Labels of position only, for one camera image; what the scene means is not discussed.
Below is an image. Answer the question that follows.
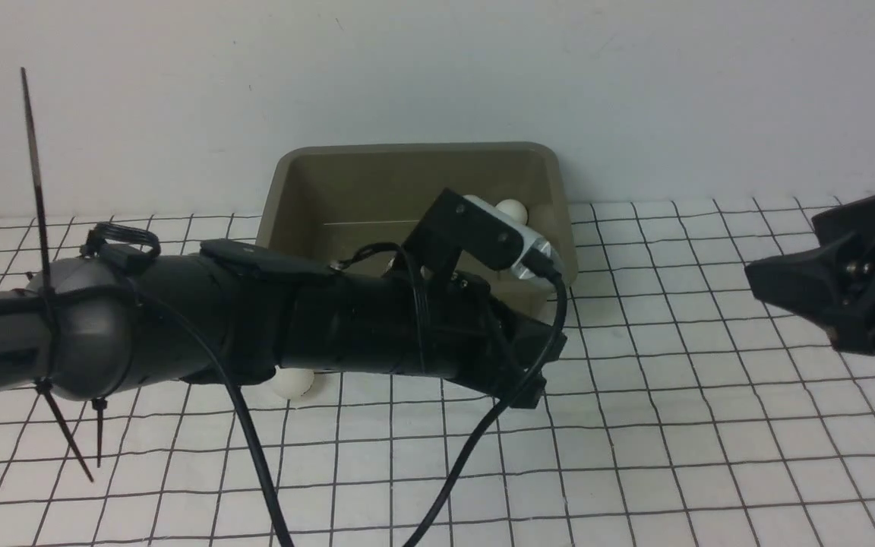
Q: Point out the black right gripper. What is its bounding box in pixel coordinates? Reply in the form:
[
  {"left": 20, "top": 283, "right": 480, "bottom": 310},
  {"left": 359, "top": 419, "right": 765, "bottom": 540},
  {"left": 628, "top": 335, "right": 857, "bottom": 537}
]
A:
[{"left": 744, "top": 194, "right": 875, "bottom": 356}]

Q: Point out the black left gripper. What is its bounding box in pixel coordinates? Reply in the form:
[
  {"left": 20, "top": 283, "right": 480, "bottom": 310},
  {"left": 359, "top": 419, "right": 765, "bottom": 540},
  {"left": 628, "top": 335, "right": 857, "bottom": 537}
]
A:
[{"left": 407, "top": 273, "right": 567, "bottom": 409}]

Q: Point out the plain white ping-pong ball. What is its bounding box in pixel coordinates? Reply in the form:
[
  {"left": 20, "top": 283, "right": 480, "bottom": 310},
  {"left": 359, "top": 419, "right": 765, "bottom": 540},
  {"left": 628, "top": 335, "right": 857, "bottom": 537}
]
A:
[{"left": 265, "top": 367, "right": 316, "bottom": 400}]

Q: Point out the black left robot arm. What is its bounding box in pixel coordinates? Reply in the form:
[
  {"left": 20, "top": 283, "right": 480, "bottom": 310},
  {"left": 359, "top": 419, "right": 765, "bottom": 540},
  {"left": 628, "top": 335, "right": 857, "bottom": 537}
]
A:
[{"left": 0, "top": 239, "right": 566, "bottom": 401}]

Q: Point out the white black-grid tablecloth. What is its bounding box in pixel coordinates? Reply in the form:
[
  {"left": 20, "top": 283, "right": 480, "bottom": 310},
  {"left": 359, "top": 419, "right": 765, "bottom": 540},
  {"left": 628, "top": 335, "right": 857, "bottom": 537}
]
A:
[{"left": 0, "top": 197, "right": 875, "bottom": 546}]

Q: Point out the olive green plastic bin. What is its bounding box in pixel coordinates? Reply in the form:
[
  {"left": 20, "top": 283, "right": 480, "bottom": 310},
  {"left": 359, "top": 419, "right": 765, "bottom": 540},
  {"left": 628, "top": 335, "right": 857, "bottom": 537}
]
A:
[{"left": 254, "top": 142, "right": 579, "bottom": 288}]

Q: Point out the black zip tie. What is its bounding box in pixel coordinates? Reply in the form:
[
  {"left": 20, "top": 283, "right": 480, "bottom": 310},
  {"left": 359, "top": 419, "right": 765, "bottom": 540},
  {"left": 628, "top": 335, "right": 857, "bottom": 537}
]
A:
[{"left": 20, "top": 67, "right": 94, "bottom": 482}]

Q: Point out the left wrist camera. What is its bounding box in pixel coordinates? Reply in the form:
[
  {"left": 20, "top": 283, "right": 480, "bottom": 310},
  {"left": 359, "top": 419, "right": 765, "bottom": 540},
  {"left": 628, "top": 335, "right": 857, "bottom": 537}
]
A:
[{"left": 403, "top": 189, "right": 565, "bottom": 286}]

